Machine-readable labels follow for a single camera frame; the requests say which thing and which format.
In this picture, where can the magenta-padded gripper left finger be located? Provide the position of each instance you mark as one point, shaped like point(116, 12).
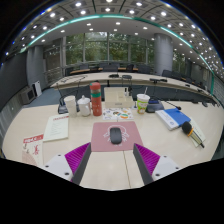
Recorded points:
point(58, 165)

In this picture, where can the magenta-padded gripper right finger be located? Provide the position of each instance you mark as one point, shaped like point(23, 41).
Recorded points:
point(165, 166)

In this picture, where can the black computer mouse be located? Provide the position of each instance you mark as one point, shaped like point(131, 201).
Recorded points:
point(115, 136)

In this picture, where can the pink printed mouse pad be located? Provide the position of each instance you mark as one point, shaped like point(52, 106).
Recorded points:
point(100, 140)

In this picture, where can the red and white leaflet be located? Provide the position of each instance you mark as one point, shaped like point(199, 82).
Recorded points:
point(33, 148)

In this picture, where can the white paper booklet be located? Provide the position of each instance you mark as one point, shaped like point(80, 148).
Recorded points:
point(56, 127)

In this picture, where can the black handheld microphone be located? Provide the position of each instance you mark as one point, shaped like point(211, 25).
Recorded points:
point(187, 128)

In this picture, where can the blue and white book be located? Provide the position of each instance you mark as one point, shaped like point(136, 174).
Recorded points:
point(173, 118)

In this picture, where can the black gooseneck desk microphone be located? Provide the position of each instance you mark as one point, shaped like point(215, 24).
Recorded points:
point(154, 106)
point(62, 109)

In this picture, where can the white paper cup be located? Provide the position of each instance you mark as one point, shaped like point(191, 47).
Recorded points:
point(70, 106)

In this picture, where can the white lidded mug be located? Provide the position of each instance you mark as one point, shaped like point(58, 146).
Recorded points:
point(84, 107)

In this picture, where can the green printed paper cup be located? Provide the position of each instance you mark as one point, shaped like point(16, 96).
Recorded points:
point(143, 105)

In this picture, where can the colourful sticker sheet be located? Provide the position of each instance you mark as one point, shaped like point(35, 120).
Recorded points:
point(117, 114)

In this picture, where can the red bottle with green band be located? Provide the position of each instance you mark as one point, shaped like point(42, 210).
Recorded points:
point(96, 101)

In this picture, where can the white standing panel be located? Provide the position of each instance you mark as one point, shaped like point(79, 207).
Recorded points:
point(36, 88)

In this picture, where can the white cardboard box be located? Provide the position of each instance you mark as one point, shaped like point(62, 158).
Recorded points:
point(118, 99)

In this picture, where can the long curved conference desk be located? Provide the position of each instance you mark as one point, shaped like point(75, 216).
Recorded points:
point(140, 80)

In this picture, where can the dark office chairs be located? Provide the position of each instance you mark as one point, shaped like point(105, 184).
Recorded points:
point(143, 69)

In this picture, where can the ceiling lights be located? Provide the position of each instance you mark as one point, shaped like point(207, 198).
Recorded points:
point(116, 23)

